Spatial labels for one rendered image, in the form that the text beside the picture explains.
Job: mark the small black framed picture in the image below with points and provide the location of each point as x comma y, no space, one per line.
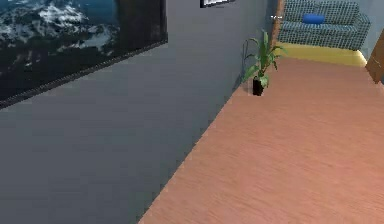
215,2

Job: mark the checked grey sofa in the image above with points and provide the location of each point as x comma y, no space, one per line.
325,31

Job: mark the framed mountain landscape picture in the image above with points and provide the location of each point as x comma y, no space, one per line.
60,40

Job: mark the green house plant black pot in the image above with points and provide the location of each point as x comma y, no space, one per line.
262,63

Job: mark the brown wooden door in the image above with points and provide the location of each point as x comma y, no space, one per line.
377,60

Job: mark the blue pillow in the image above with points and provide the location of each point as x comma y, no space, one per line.
313,18

